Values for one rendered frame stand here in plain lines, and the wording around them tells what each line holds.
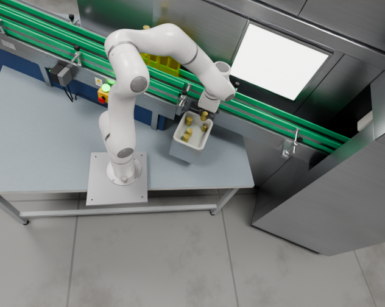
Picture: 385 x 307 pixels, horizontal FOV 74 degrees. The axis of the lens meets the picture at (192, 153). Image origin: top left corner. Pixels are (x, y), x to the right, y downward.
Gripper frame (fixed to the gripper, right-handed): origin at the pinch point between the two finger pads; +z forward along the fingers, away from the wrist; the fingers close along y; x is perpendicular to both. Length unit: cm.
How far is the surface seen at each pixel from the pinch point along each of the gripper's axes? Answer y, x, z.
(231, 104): -11.0, -13.7, -0.2
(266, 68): -20.4, -30.5, -17.7
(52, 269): 57, 92, 110
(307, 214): -88, 3, 49
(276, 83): -29.3, -30.7, -11.2
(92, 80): 68, 0, 12
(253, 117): -25.3, -14.3, 2.9
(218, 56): 5.6, -29.6, -13.9
